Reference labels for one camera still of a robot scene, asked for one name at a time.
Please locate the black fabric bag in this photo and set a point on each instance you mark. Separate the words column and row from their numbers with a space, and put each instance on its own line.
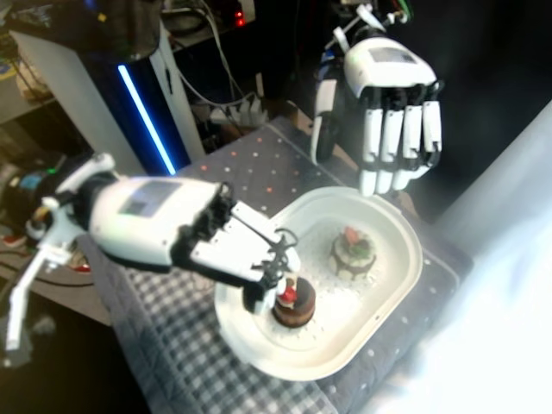
column 86, row 26

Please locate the grey checked quilt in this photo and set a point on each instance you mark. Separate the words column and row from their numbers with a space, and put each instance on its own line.
column 172, row 345

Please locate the dark cake with strawberry topping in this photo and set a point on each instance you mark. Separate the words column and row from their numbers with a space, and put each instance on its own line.
column 351, row 259

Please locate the black device with red light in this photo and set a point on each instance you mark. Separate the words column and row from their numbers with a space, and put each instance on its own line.
column 239, row 17

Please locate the dark cake with red figure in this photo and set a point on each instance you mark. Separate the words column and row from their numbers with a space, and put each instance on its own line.
column 302, row 307

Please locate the white blurred robot body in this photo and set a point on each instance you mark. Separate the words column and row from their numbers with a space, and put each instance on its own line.
column 496, row 280

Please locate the white tower with blue light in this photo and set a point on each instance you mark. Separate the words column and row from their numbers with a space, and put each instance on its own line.
column 64, row 86

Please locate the white oval tray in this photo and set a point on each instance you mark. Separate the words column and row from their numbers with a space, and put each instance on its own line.
column 366, row 310

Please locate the white power strip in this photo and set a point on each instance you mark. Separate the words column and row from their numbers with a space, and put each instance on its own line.
column 250, row 110

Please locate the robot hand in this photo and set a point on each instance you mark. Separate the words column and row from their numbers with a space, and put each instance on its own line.
column 384, row 64
column 138, row 224

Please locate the red and white round object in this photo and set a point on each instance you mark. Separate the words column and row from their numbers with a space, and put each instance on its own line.
column 82, row 267

